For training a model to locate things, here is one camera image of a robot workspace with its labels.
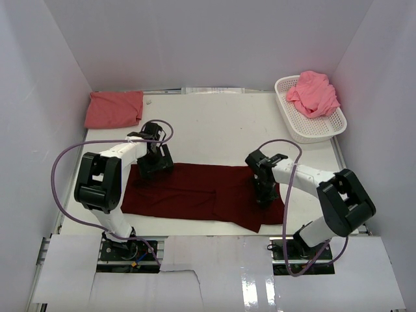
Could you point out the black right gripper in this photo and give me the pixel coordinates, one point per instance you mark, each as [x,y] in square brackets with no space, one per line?
[265,199]

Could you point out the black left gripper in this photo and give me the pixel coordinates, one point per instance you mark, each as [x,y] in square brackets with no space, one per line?
[164,162]

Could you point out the dark red t-shirt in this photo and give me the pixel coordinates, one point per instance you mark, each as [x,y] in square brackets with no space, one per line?
[200,192]

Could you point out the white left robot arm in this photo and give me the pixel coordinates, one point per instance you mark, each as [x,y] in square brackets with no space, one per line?
[102,177]

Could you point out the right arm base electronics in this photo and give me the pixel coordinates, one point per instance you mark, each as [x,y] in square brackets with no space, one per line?
[298,258]

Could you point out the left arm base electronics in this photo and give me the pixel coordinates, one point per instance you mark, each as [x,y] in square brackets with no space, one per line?
[130,257]

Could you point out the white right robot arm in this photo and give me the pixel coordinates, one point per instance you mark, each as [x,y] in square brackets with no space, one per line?
[344,202]

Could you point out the folded salmon t-shirt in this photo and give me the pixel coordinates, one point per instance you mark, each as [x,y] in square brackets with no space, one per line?
[113,110]

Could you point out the crumpled pink t-shirt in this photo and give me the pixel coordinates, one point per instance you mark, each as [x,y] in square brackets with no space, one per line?
[313,95]

